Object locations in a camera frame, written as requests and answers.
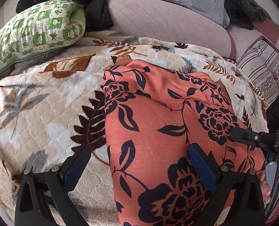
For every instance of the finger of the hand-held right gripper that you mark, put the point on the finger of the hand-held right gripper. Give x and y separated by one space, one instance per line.
247 136

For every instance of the person's right hand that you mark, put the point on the person's right hand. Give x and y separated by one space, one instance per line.
265 188

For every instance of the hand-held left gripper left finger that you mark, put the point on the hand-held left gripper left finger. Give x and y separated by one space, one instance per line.
75 167

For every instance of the green checkered pillow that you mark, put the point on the green checkered pillow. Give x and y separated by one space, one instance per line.
31 37

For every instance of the striped floral cushion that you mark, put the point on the striped floral cushion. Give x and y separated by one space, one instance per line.
264 70

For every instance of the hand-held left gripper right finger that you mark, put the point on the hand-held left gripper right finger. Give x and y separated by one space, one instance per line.
203 167

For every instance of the pink quilted pillow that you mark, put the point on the pink quilted pillow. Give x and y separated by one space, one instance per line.
165 26

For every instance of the leaf print quilted blanket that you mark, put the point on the leaf print quilted blanket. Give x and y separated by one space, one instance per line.
47 103

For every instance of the black cloth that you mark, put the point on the black cloth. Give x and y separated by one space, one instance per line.
94 9

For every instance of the orange black floral garment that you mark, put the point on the orange black floral garment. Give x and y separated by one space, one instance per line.
158 113

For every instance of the dark furry cloth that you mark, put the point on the dark furry cloth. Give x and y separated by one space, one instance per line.
243 9

